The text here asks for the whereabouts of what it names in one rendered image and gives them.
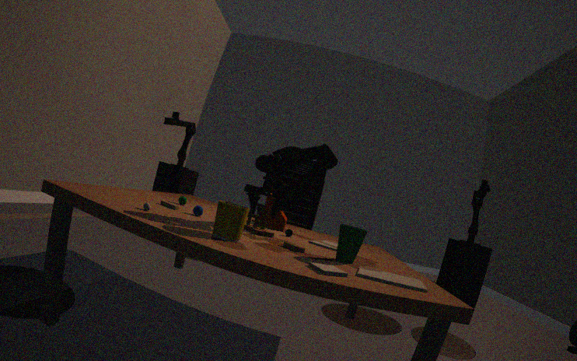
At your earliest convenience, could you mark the blue ball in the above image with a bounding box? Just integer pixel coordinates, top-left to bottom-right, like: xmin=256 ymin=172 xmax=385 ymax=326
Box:
xmin=193 ymin=205 xmax=203 ymax=216

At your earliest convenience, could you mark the yellow mug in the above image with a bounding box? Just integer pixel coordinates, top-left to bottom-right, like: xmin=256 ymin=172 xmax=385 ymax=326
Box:
xmin=212 ymin=200 xmax=249 ymax=243

